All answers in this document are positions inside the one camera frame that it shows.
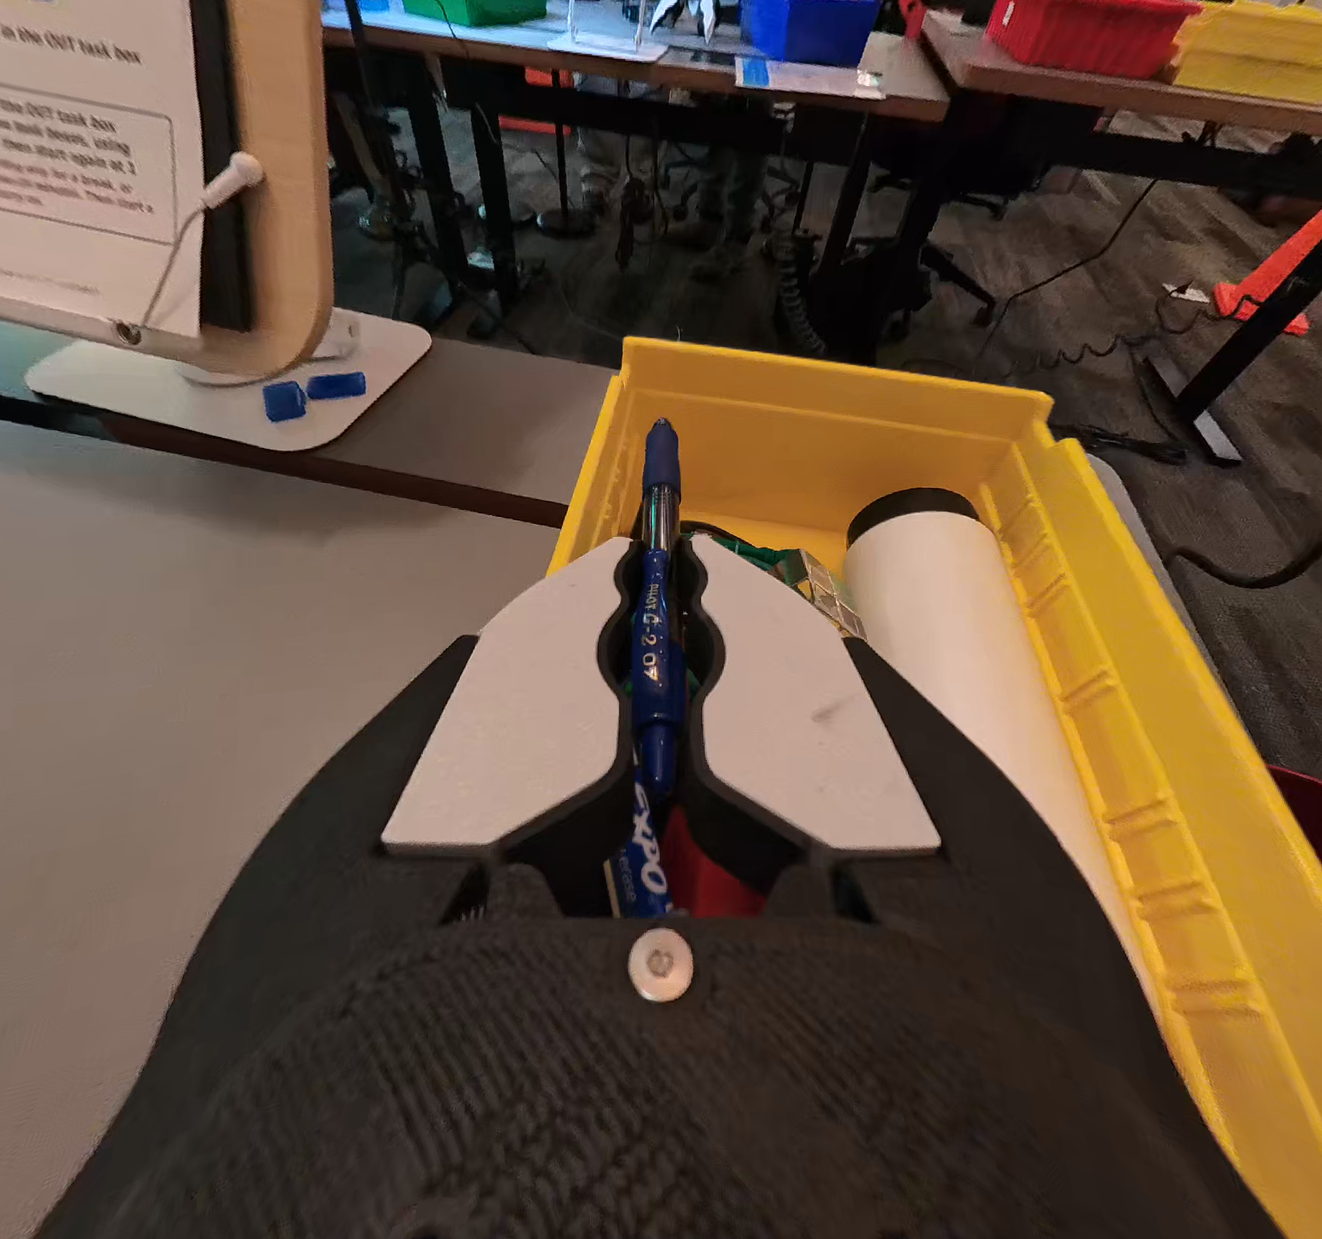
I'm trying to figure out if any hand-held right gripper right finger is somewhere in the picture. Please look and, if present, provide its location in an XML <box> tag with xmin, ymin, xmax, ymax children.
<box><xmin>689</xmin><ymin>532</ymin><xmax>946</xmax><ymax>859</ymax></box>

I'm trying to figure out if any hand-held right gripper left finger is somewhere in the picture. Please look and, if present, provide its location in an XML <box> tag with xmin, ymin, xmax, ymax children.
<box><xmin>379</xmin><ymin>536</ymin><xmax>638</xmax><ymax>859</ymax></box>

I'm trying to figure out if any red block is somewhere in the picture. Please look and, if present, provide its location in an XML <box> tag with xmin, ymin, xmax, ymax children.
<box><xmin>665</xmin><ymin>825</ymin><xmax>803</xmax><ymax>922</ymax></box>

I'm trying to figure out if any white cylinder with black cap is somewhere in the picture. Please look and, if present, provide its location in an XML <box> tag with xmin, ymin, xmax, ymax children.
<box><xmin>842</xmin><ymin>490</ymin><xmax>1158</xmax><ymax>1013</ymax></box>

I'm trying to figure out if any blue and white marker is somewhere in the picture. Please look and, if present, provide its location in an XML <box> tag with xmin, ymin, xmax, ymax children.
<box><xmin>599</xmin><ymin>784</ymin><xmax>675</xmax><ymax>922</ymax></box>

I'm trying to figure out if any green cable coil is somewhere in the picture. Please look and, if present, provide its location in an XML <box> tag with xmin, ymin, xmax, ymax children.
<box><xmin>682</xmin><ymin>523</ymin><xmax>865</xmax><ymax>641</ymax></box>

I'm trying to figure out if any blue ballpoint pen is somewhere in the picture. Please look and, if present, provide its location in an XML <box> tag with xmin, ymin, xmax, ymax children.
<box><xmin>627</xmin><ymin>419</ymin><xmax>696</xmax><ymax>810</ymax></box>

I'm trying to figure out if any yellow plastic bin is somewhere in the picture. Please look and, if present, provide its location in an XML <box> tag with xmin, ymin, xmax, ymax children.
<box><xmin>548</xmin><ymin>337</ymin><xmax>1322</xmax><ymax>1239</ymax></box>
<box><xmin>1168</xmin><ymin>0</ymin><xmax>1322</xmax><ymax>104</ymax></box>

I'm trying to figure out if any blue clip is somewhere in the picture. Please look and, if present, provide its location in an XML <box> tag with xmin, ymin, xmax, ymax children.
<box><xmin>261</xmin><ymin>367</ymin><xmax>369</xmax><ymax>425</ymax></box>

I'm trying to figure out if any white stand base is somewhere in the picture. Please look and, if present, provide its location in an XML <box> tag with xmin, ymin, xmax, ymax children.
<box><xmin>25</xmin><ymin>309</ymin><xmax>435</xmax><ymax>454</ymax></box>

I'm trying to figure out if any orange traffic cone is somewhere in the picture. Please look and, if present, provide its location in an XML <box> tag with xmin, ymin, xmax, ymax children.
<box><xmin>1215</xmin><ymin>206</ymin><xmax>1322</xmax><ymax>335</ymax></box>

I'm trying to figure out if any grey desk with wooden edge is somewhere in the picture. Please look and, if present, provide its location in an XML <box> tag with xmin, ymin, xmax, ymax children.
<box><xmin>321</xmin><ymin>0</ymin><xmax>956</xmax><ymax>363</ymax></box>

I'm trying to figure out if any instruction sheet board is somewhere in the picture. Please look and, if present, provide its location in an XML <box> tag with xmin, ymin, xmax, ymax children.
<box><xmin>0</xmin><ymin>0</ymin><xmax>336</xmax><ymax>385</ymax></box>

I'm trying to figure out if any red plastic bin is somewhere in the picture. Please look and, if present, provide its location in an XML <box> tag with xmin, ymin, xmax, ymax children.
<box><xmin>982</xmin><ymin>0</ymin><xmax>1200</xmax><ymax>79</ymax></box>

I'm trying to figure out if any black coiled cable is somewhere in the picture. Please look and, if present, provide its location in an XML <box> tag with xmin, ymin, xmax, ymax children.
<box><xmin>769</xmin><ymin>227</ymin><xmax>832</xmax><ymax>356</ymax></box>

